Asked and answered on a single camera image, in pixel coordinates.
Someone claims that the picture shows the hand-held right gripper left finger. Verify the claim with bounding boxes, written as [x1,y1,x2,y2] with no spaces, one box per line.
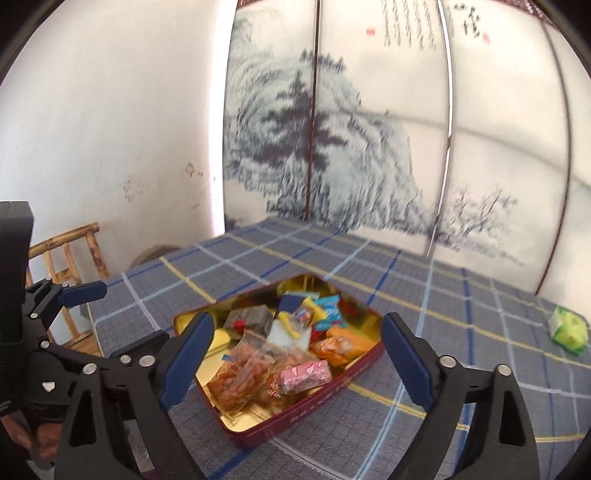
[54,311,215,480]

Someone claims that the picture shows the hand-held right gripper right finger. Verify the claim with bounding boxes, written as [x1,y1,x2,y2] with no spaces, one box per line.
[381,312,541,480]

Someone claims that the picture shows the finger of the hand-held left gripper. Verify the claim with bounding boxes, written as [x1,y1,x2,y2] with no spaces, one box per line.
[41,330,171,377]
[25,280,108,333]

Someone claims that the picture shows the clear orange meat snack packet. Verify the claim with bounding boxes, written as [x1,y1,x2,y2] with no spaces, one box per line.
[207,331,296,412]

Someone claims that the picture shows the orange triangular snack packet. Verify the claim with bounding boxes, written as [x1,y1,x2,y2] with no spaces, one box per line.
[325,325,377,357]

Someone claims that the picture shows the dark sesame block packet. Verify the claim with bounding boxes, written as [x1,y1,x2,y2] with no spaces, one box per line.
[223,306,274,341]

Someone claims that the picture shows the blue candy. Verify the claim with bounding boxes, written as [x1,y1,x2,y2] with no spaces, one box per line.
[313,295,343,330]

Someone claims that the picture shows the pink printed snack packet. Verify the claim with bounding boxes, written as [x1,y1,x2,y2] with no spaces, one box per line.
[264,360,333,396]

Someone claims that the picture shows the yellow candy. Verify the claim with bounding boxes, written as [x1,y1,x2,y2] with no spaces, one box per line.
[276,310,305,340]

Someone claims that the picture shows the red and gold tin box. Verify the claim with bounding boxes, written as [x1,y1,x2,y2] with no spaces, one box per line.
[174,273,386,450]

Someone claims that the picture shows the navy and white snack packet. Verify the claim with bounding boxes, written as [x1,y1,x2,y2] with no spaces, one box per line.
[267,295,315,352]

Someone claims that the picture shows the person's left hand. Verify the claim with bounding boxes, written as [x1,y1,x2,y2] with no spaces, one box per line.
[9,415,63,464]

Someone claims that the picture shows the bamboo chair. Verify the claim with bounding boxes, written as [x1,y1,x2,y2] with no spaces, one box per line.
[28,222,110,357]

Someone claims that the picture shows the grey plaid blanket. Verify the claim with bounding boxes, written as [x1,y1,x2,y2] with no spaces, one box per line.
[85,217,591,480]

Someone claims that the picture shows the green tissue pack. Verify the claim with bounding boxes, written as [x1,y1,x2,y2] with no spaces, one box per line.
[548,305,590,356]

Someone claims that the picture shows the landscape painted folding screen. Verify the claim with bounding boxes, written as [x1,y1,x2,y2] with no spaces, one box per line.
[223,0,591,319]

